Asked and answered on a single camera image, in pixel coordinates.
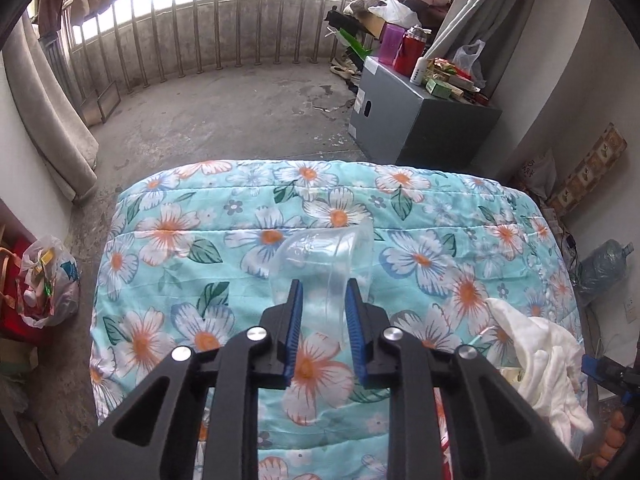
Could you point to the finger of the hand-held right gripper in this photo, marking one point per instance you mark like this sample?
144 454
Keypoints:
595 365

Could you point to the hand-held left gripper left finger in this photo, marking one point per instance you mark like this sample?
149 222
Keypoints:
295 320

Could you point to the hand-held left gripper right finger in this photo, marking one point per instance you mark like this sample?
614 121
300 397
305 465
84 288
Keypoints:
356 325

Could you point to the clear plastic cup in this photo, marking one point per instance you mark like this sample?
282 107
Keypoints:
320 260

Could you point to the person's right hand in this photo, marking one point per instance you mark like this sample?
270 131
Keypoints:
619 422

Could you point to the white crumpled cloth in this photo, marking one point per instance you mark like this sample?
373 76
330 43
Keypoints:
540 350

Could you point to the empty blue water jug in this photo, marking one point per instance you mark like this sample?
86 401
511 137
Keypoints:
602 267

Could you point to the floral blue blanket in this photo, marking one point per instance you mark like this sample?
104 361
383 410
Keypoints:
200 240

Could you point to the patterned cardboard box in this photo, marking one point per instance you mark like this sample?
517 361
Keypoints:
590 170

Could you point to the white printed plastic bag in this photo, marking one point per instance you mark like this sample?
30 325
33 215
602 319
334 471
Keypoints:
537 172

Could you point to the grey cabinet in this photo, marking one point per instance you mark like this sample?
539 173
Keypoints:
425 115

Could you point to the filled plastic bag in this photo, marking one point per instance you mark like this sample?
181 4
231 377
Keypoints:
47 280

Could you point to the green box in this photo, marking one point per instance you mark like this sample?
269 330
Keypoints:
442 89

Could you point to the small white bottle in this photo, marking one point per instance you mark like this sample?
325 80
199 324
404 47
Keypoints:
418 71

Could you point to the clutter of small packets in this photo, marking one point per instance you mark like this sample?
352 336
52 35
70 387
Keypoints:
452 72

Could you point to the red thermos bottle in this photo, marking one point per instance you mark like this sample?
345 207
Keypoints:
407 55

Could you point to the pink plastic cup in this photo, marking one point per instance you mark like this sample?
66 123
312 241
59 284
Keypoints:
391 42

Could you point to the clear plastic bag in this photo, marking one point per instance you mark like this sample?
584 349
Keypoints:
467 57

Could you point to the metal railing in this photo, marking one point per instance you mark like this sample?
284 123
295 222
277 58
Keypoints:
238 35

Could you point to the grey bunched curtain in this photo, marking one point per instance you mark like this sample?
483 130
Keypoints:
55 125

